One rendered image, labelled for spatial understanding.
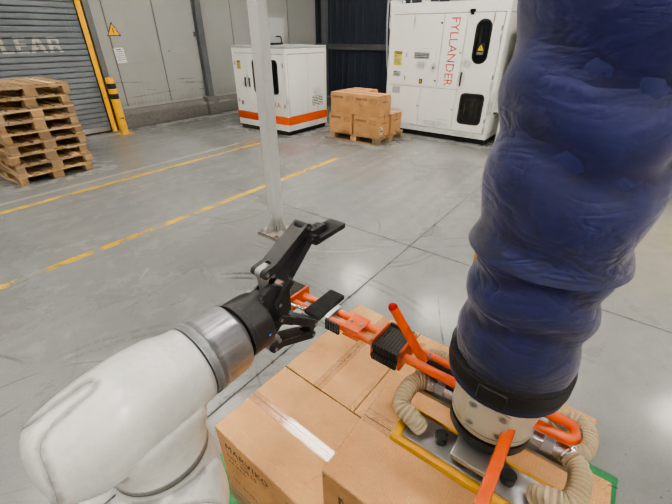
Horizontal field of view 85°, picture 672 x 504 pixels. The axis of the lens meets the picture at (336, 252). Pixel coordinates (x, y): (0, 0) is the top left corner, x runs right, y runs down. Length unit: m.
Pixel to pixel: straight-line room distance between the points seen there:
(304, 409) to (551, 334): 1.21
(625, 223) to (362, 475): 0.81
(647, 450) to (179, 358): 2.58
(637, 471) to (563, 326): 2.03
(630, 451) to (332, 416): 1.67
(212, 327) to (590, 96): 0.48
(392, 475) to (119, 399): 0.81
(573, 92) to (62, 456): 0.59
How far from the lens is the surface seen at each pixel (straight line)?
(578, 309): 0.65
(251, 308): 0.46
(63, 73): 9.79
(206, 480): 0.49
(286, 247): 0.48
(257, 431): 1.65
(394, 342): 0.93
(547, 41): 0.54
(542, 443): 0.93
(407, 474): 1.10
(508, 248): 0.59
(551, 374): 0.72
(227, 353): 0.43
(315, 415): 1.66
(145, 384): 0.40
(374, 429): 1.15
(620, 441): 2.72
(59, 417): 0.41
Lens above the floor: 1.90
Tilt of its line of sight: 31 degrees down
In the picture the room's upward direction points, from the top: straight up
